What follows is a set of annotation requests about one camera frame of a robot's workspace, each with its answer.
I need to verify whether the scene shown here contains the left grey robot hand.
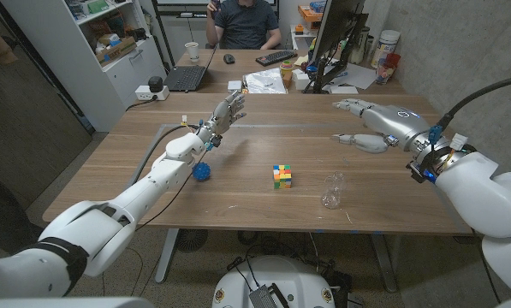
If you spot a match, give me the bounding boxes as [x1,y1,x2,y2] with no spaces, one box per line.
[206,90,247,138]

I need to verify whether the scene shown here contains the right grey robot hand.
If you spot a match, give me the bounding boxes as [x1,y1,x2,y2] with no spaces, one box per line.
[330,98,432,154]

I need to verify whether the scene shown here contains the blue spiky ball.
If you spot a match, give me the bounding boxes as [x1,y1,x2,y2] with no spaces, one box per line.
[192,161,212,182]

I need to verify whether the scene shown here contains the colourful Rubik's cube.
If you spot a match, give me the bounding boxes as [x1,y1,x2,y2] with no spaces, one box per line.
[272,164,293,190]

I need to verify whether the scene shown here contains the clear plastic bag sheet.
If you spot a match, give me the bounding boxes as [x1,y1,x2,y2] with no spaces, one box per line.
[242,67,288,95]

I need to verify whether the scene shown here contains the black laptop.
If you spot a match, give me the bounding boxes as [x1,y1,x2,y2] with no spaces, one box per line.
[163,44,217,93]

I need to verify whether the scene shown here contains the white paper sheets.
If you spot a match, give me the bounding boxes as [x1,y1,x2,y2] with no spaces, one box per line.
[327,62,378,91]

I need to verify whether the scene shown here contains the white paper cup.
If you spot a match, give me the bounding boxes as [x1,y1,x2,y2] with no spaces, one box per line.
[184,41,200,63]

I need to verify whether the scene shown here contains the colourful stacked cups toy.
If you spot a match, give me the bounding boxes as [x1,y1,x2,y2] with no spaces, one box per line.
[279,60,294,89]

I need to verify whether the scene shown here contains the black power adapter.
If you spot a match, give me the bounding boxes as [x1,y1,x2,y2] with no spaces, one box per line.
[147,75,165,94]

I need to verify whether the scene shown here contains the black keyboard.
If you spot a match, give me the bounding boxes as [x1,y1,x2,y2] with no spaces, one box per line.
[255,50,299,68]

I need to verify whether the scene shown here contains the white canister with label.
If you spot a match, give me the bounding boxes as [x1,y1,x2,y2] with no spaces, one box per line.
[370,29,401,69]

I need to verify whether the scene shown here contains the white cardboard box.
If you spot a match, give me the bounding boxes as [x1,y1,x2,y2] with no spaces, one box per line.
[292,68,314,92]

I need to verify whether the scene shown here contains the white power strip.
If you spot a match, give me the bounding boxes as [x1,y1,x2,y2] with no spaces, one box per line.
[134,84,170,102]

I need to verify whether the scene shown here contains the person in dark shirt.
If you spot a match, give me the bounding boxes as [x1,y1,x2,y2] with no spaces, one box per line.
[205,0,282,50]

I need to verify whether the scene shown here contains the black computer monitor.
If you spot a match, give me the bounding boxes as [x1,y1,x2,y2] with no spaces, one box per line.
[311,0,366,55]

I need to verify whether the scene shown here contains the brown cardboard box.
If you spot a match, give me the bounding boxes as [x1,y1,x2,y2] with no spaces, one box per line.
[94,35,138,68]

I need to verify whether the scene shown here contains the orange box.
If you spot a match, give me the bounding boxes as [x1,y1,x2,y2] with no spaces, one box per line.
[297,3,324,23]

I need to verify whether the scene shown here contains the grey table leg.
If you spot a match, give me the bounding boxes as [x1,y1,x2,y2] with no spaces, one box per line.
[154,228,181,285]
[368,233,398,293]

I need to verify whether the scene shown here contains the white shelf cabinet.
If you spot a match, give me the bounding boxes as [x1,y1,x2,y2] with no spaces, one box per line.
[0,0,169,133]

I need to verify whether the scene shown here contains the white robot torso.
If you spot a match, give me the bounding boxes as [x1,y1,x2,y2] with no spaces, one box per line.
[211,255,336,308]

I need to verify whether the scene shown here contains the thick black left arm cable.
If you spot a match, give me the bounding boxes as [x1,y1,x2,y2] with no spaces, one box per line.
[128,123,200,187]

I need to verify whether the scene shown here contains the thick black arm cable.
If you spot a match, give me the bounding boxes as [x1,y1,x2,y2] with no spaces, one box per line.
[128,123,200,187]
[434,73,511,129]

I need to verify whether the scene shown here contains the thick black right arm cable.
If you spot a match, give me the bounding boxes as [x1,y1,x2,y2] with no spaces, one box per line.
[434,73,511,129]

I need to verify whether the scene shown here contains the black power cord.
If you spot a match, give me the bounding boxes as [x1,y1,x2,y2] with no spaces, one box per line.
[125,97,156,113]

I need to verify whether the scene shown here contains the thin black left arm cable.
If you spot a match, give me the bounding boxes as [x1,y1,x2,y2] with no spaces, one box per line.
[134,149,209,233]

